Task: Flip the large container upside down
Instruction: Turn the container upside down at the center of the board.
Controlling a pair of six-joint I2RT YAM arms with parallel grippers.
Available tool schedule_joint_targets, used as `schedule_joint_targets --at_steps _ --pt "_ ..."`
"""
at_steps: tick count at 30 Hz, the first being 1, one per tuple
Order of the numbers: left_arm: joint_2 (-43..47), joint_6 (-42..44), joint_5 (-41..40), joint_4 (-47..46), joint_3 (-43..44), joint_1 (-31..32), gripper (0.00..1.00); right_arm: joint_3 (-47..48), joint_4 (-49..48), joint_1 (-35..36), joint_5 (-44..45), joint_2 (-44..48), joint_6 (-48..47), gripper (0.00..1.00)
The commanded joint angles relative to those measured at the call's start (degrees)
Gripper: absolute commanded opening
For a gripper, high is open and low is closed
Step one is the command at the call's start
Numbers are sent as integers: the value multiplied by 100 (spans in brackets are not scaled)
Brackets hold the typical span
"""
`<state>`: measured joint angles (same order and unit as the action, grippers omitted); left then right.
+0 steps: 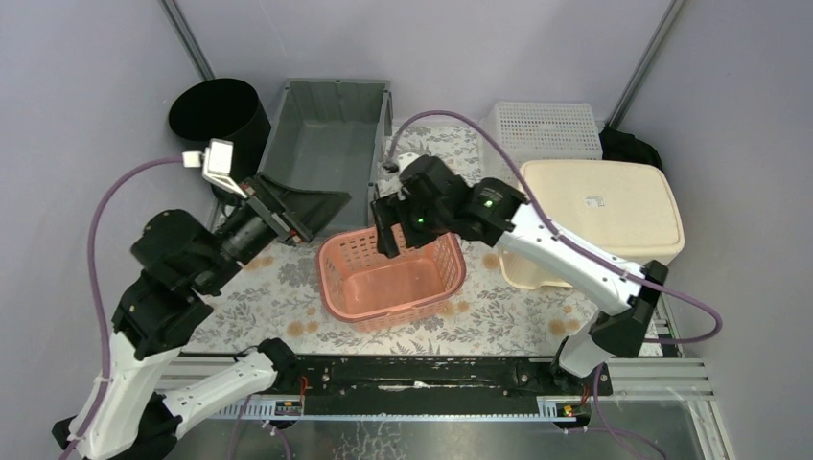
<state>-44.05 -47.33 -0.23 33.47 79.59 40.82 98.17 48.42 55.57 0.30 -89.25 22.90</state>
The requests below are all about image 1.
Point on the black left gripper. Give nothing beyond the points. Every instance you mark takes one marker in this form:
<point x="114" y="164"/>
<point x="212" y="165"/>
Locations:
<point x="272" y="208"/>

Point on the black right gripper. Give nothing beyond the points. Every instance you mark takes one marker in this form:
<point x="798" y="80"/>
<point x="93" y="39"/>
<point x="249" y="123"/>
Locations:
<point x="383" y="209"/>

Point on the grey plastic storage bin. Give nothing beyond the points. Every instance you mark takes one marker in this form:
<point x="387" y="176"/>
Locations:
<point x="329" y="135"/>

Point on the pink perforated plastic basket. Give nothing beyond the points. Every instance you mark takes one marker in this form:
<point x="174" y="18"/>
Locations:
<point x="362" y="288"/>

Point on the white perforated plastic basket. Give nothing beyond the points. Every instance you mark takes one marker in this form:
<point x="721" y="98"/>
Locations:
<point x="538" y="131"/>

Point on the cream plastic laundry basket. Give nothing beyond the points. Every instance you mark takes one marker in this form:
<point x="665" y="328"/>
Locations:
<point x="627" y="209"/>

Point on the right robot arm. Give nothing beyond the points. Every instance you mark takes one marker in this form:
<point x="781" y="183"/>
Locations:
<point x="626" y="293"/>

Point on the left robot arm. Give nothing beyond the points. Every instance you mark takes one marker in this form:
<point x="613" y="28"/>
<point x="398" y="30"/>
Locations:
<point x="183" y="263"/>

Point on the floral patterned table mat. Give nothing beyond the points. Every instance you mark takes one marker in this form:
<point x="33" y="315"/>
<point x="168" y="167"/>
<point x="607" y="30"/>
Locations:
<point x="277" y="295"/>

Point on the black cylindrical bin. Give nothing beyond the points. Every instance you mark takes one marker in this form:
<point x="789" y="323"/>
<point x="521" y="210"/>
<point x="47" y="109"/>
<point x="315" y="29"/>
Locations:
<point x="226" y="109"/>

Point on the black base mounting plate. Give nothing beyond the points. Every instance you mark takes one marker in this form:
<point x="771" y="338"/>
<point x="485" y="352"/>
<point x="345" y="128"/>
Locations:
<point x="333" y="385"/>

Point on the black crumpled cloth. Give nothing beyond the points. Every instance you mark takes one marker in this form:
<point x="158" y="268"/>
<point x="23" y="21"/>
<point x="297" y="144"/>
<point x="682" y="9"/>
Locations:
<point x="625" y="147"/>

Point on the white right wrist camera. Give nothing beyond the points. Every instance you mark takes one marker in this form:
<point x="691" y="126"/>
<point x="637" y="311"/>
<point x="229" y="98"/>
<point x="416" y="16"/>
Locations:
<point x="400" y="162"/>

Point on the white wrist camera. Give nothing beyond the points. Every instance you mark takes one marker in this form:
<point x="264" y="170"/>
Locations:
<point x="216" y="167"/>
<point x="400" y="162"/>

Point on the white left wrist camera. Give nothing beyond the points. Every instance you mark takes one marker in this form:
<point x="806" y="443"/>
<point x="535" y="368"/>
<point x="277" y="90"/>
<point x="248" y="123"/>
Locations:
<point x="216" y="167"/>

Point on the aluminium frame rail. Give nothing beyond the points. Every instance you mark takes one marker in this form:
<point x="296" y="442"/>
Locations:
<point x="645" y="379"/>

